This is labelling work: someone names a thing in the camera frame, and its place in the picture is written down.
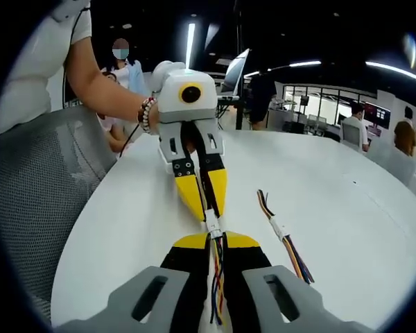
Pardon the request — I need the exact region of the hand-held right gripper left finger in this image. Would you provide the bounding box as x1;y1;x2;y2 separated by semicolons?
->
53;232;212;333

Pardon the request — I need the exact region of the short orange-wired JST connector cable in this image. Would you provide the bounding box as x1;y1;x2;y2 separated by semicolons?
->
256;189;282;230

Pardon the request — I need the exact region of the beaded bracelet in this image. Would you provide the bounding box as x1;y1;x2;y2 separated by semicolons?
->
136;96;159;135

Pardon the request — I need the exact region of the grey mesh office chair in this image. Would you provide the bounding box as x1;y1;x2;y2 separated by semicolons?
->
0;105;121;325

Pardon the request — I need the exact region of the white office chair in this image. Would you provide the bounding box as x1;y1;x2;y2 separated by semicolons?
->
365;138;416;189
340;121;363;153

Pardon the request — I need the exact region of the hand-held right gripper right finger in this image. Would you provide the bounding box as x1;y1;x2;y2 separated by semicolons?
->
224;231;374;333

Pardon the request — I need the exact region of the wall monitor with red screen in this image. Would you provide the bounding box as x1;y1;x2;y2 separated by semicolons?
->
363;101;392;130

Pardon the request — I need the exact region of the black laptop stand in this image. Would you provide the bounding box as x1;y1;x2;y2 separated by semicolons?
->
215;93;252;132

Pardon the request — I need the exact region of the open silver laptop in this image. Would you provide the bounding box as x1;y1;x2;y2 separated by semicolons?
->
220;47;251;97

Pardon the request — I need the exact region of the multicoloured JST connector cable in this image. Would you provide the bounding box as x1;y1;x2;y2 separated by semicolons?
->
207;224;230;327
276;224;315;284

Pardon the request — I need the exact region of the ceiling light strip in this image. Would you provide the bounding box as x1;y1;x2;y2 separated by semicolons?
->
184;22;197;69
365;60;416;88

